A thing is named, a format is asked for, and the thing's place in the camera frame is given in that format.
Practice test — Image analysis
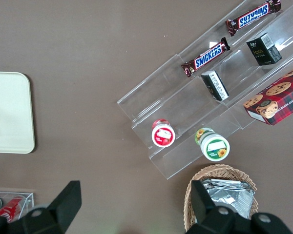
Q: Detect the light wicker basket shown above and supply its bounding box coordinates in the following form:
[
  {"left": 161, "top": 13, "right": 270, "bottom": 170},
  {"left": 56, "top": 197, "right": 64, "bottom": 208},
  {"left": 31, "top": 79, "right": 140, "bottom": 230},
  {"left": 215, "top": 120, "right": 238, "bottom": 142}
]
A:
[{"left": 183, "top": 163, "right": 259, "bottom": 232}]

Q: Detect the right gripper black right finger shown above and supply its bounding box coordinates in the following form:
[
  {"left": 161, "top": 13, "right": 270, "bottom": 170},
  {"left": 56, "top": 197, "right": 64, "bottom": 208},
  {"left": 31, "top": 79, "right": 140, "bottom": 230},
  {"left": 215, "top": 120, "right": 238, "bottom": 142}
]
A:
[{"left": 185, "top": 179, "right": 252, "bottom": 234}]

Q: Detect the beige plastic tray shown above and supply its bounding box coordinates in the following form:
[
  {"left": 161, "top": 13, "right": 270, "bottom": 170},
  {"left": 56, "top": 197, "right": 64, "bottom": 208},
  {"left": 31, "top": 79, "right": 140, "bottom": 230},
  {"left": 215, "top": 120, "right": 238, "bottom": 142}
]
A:
[{"left": 0, "top": 71, "right": 36, "bottom": 155}]

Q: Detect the green lid cup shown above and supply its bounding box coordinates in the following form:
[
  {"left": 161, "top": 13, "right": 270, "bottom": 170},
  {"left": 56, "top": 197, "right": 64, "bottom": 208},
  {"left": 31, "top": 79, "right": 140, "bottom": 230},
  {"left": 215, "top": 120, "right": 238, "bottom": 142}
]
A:
[{"left": 194, "top": 127, "right": 230, "bottom": 162}]

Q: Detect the red lid cup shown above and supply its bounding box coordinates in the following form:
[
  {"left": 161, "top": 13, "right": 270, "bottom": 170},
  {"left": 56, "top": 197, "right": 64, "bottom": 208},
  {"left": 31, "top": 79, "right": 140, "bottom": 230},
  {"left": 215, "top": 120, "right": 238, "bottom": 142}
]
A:
[{"left": 151, "top": 118, "right": 176, "bottom": 148}]

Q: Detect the clear acrylic bottle rack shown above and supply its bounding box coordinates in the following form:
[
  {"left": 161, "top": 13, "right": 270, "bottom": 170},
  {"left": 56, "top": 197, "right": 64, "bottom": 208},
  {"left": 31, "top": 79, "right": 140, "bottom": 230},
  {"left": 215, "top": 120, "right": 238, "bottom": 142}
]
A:
[{"left": 0, "top": 187, "right": 35, "bottom": 224}]

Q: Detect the Snickers chocolate bar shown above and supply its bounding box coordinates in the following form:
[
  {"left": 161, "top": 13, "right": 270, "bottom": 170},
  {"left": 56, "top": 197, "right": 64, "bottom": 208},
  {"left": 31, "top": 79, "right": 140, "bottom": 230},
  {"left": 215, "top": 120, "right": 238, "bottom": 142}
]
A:
[
  {"left": 225, "top": 0, "right": 282, "bottom": 37},
  {"left": 181, "top": 37, "right": 231, "bottom": 78}
]

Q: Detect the red plaid cookie box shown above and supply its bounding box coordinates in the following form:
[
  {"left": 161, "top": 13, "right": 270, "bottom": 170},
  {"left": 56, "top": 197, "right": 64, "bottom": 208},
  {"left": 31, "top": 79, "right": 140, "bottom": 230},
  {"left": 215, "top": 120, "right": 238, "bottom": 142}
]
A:
[{"left": 243, "top": 62, "right": 293, "bottom": 126}]

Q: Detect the small black carton box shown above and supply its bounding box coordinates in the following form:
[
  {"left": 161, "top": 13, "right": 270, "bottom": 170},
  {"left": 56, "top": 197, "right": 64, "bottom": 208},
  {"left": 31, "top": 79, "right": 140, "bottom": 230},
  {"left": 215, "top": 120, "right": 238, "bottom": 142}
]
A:
[
  {"left": 201, "top": 70, "right": 230, "bottom": 102},
  {"left": 246, "top": 32, "right": 283, "bottom": 66}
]

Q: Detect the clear acrylic stepped display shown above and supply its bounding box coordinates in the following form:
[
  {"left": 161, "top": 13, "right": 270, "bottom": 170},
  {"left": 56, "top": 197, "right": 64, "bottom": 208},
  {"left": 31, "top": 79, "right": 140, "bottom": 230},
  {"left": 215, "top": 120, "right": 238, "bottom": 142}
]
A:
[{"left": 116, "top": 0, "right": 293, "bottom": 180}]

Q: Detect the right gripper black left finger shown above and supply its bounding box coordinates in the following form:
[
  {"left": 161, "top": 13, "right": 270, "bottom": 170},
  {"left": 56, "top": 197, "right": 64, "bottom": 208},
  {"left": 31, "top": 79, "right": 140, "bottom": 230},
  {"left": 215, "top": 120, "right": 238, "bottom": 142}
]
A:
[{"left": 8, "top": 180, "right": 83, "bottom": 234}]

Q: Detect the stack of foil trays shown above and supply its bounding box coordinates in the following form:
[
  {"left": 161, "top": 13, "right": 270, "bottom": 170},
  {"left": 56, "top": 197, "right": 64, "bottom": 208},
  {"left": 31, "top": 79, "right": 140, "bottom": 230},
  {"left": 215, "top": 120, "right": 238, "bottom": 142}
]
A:
[{"left": 202, "top": 178, "right": 256, "bottom": 220}]

